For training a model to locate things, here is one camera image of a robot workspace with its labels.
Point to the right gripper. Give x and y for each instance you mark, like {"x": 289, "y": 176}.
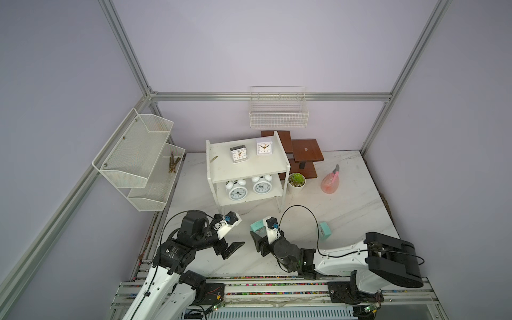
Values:
{"x": 261, "y": 243}

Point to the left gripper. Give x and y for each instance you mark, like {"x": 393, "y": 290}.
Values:
{"x": 220, "y": 248}

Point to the mint green square alarm clock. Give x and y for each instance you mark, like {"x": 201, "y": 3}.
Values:
{"x": 259, "y": 228}

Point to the white twin-bell alarm clock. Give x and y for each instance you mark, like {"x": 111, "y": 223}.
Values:
{"x": 236, "y": 190}

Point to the transparent square alarm clock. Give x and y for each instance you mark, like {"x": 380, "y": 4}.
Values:
{"x": 239, "y": 153}

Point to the lilac square alarm clock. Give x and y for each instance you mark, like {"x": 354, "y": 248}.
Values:
{"x": 264, "y": 147}

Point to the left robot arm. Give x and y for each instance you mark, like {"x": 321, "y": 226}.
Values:
{"x": 170, "y": 287}

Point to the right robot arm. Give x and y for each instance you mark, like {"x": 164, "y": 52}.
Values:
{"x": 376, "y": 262}

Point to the white two-tier shelf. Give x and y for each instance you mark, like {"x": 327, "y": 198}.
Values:
{"x": 221, "y": 169}

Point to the small potted green succulent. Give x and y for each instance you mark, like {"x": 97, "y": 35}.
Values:
{"x": 296, "y": 183}

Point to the pink spray bottle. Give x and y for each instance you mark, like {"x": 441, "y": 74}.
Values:
{"x": 330, "y": 183}

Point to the brown wooden stepped stand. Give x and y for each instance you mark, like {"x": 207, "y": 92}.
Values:
{"x": 301, "y": 154}

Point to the brown twigs in rack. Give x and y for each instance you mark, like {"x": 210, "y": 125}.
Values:
{"x": 173, "y": 163}

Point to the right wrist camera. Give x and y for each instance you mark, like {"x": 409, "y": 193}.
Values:
{"x": 272, "y": 229}

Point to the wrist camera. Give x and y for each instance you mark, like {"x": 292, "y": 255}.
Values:
{"x": 272, "y": 229}
{"x": 225, "y": 223}

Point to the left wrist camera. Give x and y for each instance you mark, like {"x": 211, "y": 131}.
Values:
{"x": 225, "y": 223}

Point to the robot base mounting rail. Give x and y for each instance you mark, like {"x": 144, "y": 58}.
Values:
{"x": 286, "y": 295}

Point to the white mesh wall rack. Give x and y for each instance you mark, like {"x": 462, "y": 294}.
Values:
{"x": 136, "y": 160}

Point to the white wire wall basket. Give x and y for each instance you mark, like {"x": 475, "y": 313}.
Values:
{"x": 277, "y": 107}

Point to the aluminium frame rails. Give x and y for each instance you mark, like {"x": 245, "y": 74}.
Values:
{"x": 21, "y": 275}

